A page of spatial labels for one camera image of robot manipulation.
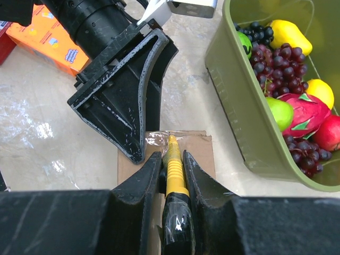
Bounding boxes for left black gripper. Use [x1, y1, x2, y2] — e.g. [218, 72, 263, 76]
[67, 20, 178, 164]

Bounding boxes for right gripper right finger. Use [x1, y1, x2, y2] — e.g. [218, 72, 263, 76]
[183, 150, 241, 254]

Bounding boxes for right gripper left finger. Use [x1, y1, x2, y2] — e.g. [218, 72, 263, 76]
[110, 152, 163, 254]

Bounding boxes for yellow black utility knife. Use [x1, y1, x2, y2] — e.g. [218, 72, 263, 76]
[161, 135, 196, 254]

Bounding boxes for brown cardboard express box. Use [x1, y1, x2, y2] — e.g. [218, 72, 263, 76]
[117, 131, 216, 254]

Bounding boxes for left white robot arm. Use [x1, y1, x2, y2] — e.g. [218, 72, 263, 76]
[43, 1, 178, 164]

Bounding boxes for orange carton box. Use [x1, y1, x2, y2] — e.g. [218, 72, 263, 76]
[6, 5, 90, 76]

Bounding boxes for red small box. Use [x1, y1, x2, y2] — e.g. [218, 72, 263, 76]
[0, 21, 16, 65]

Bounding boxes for olive green plastic bin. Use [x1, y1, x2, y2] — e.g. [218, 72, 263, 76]
[205, 1, 339, 192]

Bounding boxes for dark red grape bunch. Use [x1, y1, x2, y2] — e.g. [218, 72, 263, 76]
[283, 134, 332, 179]

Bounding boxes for small green fruit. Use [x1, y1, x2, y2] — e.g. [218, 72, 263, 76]
[237, 31, 252, 59]

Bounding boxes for green lime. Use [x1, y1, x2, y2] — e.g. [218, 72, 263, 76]
[266, 97, 294, 132]

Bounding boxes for dark black grape bunch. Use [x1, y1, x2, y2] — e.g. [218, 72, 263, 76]
[234, 21, 274, 46]

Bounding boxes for red apple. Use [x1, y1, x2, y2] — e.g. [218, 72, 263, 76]
[312, 114, 340, 151]

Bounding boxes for pink dragon fruit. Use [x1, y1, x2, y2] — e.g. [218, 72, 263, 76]
[278, 93, 331, 138]

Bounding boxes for yellow mango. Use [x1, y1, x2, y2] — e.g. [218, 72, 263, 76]
[267, 20, 313, 56]

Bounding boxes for yellow lemon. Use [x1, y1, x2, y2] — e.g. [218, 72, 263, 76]
[306, 79, 335, 110]

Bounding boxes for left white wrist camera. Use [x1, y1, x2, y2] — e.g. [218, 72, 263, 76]
[137, 0, 217, 27]

